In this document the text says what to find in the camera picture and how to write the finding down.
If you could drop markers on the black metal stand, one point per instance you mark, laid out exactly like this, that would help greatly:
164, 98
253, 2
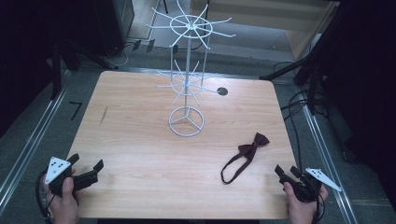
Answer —
56, 74

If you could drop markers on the dark maroon bow tie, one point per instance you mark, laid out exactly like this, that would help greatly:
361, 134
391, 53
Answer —
249, 149

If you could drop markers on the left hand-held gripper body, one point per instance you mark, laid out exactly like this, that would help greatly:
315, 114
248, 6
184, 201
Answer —
56, 169

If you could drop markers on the person's left hand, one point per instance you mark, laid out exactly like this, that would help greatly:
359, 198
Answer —
63, 208

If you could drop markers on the aluminium floor rail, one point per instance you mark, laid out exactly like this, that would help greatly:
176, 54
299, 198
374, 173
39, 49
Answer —
325, 161
34, 137

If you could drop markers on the person's right hand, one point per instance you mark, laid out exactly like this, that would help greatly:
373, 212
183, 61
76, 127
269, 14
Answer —
302, 213

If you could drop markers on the black tripod stand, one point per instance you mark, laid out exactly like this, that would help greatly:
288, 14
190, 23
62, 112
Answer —
306, 67

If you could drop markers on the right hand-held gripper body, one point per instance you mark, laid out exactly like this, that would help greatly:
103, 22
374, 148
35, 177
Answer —
308, 188

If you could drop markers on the black table grommet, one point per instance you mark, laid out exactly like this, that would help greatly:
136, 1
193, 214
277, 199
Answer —
222, 91

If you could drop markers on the dark cabinet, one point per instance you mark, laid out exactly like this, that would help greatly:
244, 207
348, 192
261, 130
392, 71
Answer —
115, 25

